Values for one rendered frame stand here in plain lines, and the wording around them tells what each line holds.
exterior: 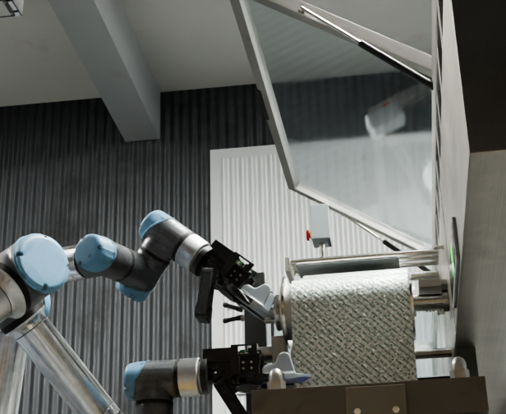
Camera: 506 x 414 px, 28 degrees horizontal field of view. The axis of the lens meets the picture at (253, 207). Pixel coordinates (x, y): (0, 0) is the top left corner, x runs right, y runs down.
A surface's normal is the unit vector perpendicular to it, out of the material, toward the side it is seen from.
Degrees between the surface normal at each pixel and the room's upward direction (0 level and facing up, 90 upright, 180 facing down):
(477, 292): 180
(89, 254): 90
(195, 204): 90
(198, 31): 180
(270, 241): 90
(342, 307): 90
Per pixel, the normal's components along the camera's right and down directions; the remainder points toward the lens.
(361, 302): -0.16, -0.39
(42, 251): 0.67, -0.39
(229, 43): 0.03, 0.92
